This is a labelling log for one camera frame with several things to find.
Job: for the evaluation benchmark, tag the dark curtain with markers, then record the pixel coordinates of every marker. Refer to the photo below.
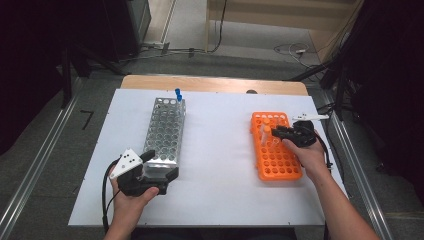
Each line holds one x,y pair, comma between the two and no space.
20,66
393,83

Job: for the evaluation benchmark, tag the white table board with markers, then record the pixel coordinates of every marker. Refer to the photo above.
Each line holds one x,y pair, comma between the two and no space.
216,160

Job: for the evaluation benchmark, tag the silver metal tube rack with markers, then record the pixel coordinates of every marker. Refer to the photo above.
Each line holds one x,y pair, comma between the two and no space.
165,133

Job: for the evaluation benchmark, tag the person's left hand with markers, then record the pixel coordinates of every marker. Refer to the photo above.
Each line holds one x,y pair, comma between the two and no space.
130,206

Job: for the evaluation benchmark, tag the light wooden furniture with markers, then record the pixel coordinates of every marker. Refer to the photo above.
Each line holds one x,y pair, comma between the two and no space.
266,16

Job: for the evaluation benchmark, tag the orange-capped test tube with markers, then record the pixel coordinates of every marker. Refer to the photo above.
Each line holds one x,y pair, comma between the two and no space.
266,122
266,131

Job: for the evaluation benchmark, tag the blue-capped test tube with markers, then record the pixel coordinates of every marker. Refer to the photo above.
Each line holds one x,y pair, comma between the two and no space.
179,97
177,90

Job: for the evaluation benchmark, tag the wooden table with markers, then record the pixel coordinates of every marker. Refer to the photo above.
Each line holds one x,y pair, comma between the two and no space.
213,85

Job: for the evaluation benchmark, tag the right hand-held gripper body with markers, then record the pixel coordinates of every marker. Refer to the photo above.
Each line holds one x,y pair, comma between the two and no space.
301,135

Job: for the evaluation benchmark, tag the person's right hand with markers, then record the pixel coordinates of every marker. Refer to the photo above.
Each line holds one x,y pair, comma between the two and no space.
310,158

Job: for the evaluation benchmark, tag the metal floor rail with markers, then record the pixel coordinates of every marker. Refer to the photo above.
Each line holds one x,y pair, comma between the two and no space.
40,156
356,173

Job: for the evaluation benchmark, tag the orange plastic tube rack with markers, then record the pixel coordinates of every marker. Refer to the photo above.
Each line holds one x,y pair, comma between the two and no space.
276,163

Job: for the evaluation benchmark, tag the black metal stand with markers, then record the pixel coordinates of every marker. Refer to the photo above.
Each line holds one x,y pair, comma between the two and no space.
338,93
66,76

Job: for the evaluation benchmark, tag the dark cabinet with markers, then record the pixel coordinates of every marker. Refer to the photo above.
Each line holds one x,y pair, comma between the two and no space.
126,26

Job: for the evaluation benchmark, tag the clear test tube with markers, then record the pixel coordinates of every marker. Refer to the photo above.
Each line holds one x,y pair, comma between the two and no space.
276,142

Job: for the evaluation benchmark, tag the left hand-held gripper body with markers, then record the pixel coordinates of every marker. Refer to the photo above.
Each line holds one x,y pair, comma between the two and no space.
133,181

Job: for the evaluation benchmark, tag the dark round table grommet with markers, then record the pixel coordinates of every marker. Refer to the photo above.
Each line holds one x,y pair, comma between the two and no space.
251,91

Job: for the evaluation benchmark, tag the grey floor power strip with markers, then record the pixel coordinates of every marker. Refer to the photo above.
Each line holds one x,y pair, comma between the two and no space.
156,45

